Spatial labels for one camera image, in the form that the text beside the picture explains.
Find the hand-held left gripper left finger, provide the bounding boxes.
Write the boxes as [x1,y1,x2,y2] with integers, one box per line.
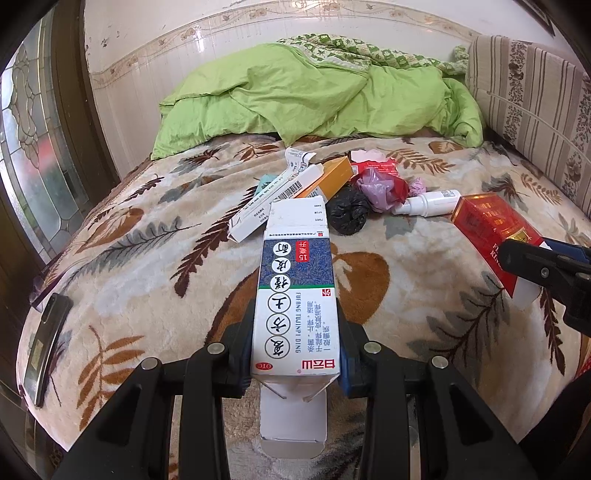
[53,301,256,480]

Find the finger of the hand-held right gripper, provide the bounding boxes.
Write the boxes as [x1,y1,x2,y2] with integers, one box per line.
[499,236,591,324]
[540,236,591,265]

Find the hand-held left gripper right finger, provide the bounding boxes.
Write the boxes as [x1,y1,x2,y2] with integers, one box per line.
[337,300,539,480]

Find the red cigarette carton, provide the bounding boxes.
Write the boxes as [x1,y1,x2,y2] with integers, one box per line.
[450,194,546,311]

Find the white and blue medicine box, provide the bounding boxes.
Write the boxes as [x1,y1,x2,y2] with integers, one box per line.
[249,199,342,460]

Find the black plastic bag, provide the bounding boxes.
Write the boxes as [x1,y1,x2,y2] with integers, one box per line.
[327,187,370,236]

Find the purple plastic bag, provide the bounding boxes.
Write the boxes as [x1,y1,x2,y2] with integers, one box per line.
[358,180,399,214]

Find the white spray bottle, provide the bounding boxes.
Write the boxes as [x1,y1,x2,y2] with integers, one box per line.
[392,189,462,217]

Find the leaf print blanket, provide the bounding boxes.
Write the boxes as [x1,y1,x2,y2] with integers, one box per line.
[18,134,591,480]

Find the striped floral cushion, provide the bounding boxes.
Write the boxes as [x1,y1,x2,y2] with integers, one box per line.
[464,34,591,217]

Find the long white carton box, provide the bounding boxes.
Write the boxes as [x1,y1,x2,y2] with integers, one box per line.
[228,148,324,243]

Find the red plastic bag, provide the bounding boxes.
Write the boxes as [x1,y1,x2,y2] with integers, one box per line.
[355,167,411,204]

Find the red tissue packet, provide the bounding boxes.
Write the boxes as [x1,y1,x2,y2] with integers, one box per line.
[349,150,400,178]

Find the orange carton box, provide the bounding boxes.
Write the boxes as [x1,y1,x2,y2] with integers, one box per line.
[295,156,355,204]

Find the black smartphone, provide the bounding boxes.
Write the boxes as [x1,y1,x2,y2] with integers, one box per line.
[22,292,75,408]

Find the green patterned quilt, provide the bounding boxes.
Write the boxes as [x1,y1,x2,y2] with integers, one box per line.
[277,34,469,77]

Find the plain green quilt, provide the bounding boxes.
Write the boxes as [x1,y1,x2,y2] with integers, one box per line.
[151,42,485,160]

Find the wooden door with patterned glass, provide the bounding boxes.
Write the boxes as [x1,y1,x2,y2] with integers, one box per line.
[0,0,121,462]

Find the dark wall frame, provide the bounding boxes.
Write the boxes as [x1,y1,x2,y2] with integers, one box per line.
[522,0,557,38]

